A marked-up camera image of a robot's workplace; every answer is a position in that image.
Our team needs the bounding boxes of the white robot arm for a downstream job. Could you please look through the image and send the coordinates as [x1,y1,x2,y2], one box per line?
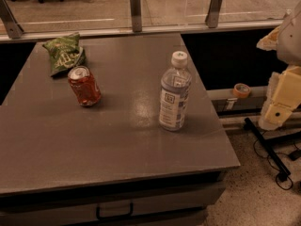
[257,2,301,131]

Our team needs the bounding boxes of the blue plastic water bottle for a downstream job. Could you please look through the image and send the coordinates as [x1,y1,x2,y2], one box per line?
[159,51,192,131]

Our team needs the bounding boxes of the grey cabinet with drawer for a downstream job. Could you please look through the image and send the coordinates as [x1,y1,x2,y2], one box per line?
[0,34,239,226]

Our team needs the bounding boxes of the red soda can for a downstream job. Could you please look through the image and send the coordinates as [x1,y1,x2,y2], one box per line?
[68,66,101,106]

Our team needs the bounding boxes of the orange tape roll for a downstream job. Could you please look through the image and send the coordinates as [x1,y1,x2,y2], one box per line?
[233,83,251,98]

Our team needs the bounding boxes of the green chip bag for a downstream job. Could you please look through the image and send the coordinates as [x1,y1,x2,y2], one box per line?
[43,32,86,76]

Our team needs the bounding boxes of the black metal stand leg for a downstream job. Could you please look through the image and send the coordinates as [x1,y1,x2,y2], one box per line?
[244,118,291,182]

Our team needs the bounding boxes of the grey metal rail shelf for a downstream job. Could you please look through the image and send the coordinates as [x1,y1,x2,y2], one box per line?
[206,86,301,134]

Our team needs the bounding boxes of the right metal railing post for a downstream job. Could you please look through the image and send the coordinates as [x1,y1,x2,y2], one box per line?
[205,0,223,28]

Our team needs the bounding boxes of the metal railing post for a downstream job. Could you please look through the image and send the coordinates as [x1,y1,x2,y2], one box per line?
[130,0,142,33]
[0,0,24,39]
[205,0,223,28]

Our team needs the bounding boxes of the black floor cable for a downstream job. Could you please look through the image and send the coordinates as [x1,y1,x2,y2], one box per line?
[252,137,301,191]

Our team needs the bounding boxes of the middle metal railing post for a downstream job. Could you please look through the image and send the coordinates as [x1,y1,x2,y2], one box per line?
[130,0,142,33]

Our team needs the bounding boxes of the black drawer handle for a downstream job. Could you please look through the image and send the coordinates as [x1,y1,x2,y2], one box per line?
[95,202,134,221]

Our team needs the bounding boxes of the left metal railing post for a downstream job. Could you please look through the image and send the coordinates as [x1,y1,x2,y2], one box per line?
[0,0,24,39]

